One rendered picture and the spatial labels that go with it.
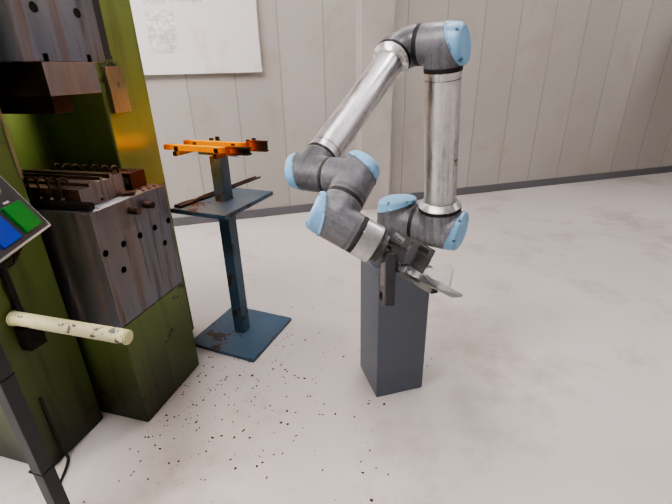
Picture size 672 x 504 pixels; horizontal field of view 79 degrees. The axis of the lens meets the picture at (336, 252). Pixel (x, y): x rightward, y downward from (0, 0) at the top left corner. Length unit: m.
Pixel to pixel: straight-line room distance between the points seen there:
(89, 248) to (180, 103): 2.50
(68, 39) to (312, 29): 2.69
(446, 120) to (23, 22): 1.23
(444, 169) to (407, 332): 0.71
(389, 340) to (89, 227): 1.18
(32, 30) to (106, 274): 0.75
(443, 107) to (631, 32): 4.67
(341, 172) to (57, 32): 1.03
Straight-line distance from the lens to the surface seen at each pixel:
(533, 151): 5.29
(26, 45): 1.55
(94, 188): 1.65
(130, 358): 1.81
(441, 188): 1.44
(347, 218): 0.87
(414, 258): 0.92
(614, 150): 6.12
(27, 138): 2.12
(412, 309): 1.71
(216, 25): 3.92
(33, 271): 1.71
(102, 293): 1.69
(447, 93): 1.35
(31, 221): 1.29
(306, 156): 1.02
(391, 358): 1.81
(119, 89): 1.95
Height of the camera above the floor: 1.33
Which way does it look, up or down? 24 degrees down
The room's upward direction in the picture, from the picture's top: 1 degrees counter-clockwise
